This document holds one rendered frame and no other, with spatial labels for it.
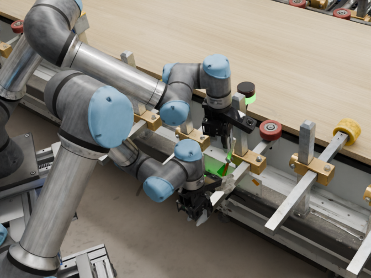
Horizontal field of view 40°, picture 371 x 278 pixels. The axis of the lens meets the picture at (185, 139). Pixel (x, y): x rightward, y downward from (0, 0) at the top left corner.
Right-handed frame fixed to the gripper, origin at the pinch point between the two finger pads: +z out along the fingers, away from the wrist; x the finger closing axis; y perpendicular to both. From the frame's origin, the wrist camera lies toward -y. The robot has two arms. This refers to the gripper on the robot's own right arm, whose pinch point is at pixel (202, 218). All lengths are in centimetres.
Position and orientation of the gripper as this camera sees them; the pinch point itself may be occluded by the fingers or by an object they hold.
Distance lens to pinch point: 168.2
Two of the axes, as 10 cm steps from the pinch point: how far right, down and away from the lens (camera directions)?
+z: 1.2, 7.2, 6.9
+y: -6.2, 5.9, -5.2
